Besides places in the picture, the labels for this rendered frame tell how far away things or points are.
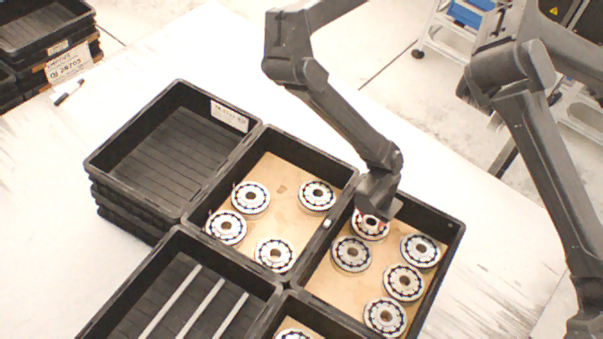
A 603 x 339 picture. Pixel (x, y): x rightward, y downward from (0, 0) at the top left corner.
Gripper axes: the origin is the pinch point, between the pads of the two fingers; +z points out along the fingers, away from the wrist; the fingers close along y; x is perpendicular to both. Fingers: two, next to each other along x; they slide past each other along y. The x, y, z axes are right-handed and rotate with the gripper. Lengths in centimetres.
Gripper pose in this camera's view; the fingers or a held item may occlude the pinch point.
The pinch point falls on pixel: (371, 220)
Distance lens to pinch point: 148.2
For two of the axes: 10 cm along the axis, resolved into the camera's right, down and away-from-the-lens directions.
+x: 6.0, -5.9, 5.4
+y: 8.0, 5.2, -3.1
